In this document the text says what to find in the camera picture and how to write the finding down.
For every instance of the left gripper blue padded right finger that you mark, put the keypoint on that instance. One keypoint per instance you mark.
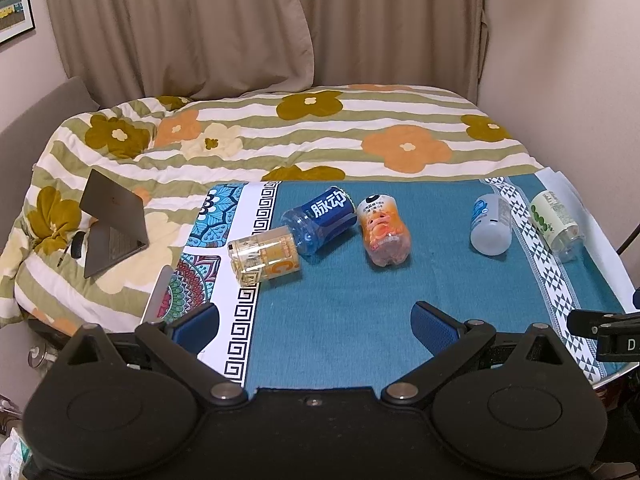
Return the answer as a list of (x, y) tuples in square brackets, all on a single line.
[(454, 347)]

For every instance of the orange labelled plastic cup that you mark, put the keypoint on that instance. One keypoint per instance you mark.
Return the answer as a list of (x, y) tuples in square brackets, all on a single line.
[(386, 238)]

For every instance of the floral striped quilt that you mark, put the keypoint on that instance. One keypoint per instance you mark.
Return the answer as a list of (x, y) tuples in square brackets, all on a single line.
[(171, 151)]

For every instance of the beige curtain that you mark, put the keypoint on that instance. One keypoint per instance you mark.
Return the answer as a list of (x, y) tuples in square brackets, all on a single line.
[(212, 49)]

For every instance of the teal patterned tablecloth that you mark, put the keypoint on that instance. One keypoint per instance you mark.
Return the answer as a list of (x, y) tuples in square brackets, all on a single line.
[(341, 321)]

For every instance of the framed wall picture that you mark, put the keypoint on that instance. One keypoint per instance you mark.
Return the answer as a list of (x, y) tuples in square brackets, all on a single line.
[(15, 19)]

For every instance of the yellow orange labelled cup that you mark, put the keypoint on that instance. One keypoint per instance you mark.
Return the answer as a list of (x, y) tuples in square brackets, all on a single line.
[(263, 256)]

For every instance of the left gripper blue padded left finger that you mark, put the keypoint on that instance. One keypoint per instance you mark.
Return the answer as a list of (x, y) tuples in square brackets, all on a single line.
[(175, 346)]

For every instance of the blue labelled plastic cup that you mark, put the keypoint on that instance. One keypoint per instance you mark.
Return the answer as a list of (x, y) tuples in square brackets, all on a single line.
[(315, 223)]

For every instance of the black computer mouse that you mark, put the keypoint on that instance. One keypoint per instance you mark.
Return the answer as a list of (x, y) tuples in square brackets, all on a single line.
[(76, 245)]

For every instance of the grey bed headboard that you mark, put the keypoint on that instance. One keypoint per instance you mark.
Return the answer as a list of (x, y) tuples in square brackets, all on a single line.
[(23, 141)]

